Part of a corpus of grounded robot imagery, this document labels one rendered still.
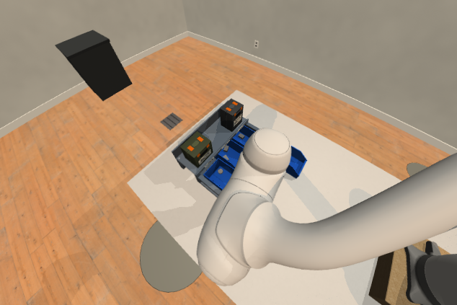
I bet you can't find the grey metal shelf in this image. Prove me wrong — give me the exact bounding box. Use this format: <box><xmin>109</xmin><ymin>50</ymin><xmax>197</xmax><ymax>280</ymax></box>
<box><xmin>172</xmin><ymin>103</ymin><xmax>259</xmax><ymax>197</ymax></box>

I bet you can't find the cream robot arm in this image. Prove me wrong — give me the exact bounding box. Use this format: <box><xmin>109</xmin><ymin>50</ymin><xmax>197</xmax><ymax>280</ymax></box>
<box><xmin>197</xmin><ymin>128</ymin><xmax>457</xmax><ymax>305</ymax></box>

